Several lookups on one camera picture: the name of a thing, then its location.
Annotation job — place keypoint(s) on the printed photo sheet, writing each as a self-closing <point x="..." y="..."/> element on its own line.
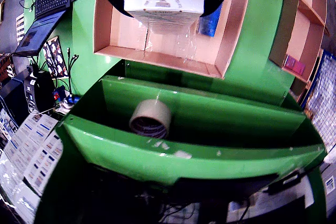
<point x="56" y="56"/>

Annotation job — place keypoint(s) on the large open cardboard tray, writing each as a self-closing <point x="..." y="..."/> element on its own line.
<point x="126" y="37"/>

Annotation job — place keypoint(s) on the clear packing tape roll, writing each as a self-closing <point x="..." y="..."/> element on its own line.
<point x="152" y="111"/>

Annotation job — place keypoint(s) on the maroon product box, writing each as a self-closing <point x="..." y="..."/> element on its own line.
<point x="294" y="65"/>

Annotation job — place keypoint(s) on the divided cardboard box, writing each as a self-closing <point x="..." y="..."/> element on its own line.
<point x="302" y="37"/>

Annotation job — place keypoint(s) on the blue mesh crate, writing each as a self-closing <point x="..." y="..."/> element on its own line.
<point x="323" y="98"/>

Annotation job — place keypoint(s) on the holographic rainbow product box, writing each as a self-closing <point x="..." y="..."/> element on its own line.
<point x="207" y="26"/>

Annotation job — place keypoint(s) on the black electronic device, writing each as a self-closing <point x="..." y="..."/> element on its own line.
<point x="42" y="93"/>

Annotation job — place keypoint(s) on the printed paper sheet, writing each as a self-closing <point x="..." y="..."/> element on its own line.
<point x="44" y="166"/>
<point x="29" y="140"/>

